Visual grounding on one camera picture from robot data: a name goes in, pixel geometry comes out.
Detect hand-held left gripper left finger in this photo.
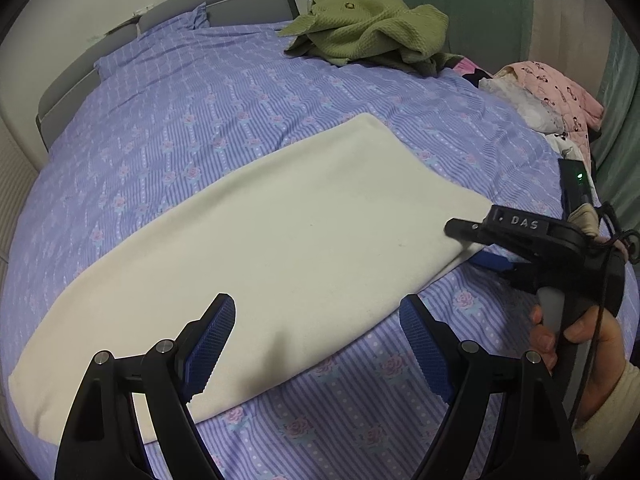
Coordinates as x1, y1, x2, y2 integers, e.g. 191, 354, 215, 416
54, 293, 237, 480

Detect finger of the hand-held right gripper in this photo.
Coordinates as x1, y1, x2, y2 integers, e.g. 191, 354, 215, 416
444, 217, 496, 250
469, 251, 523, 275

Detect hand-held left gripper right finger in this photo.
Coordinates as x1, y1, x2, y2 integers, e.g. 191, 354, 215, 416
399, 294, 583, 480

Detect cream pants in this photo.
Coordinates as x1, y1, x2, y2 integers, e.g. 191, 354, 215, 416
9, 112, 496, 443

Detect person's right forearm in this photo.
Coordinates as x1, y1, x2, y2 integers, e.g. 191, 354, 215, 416
571, 360, 640, 480

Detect person's right hand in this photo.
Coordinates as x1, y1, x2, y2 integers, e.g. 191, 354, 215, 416
529, 305, 628, 422

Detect white black-printed cloth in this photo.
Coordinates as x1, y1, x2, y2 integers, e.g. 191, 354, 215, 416
546, 131, 594, 172

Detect white crumpled garment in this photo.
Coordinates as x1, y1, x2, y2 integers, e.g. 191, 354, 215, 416
479, 77, 562, 132

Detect pink and black cloth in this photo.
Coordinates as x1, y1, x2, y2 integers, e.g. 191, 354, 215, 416
451, 57, 497, 85

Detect pink printed garment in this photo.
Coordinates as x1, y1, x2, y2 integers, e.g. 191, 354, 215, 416
492, 60, 605, 150

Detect dark grey garment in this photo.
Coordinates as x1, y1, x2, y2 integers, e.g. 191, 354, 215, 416
397, 51, 467, 79

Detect beige curtain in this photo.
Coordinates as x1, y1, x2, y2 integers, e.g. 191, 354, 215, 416
529, 0, 615, 97

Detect green knit garment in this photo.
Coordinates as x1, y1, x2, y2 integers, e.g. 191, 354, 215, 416
277, 0, 449, 68

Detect blue striped floral duvet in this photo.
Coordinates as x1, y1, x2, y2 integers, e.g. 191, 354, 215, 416
0, 2, 598, 480

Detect white louvered wardrobe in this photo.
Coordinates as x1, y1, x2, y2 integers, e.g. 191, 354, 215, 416
0, 122, 42, 263

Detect grey padded bed headboard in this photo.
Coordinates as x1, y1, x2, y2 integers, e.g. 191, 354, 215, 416
36, 0, 301, 153

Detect blue striped pillow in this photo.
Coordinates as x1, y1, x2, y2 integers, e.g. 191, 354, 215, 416
136, 2, 209, 38

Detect black cable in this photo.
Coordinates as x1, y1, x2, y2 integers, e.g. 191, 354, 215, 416
574, 202, 640, 413

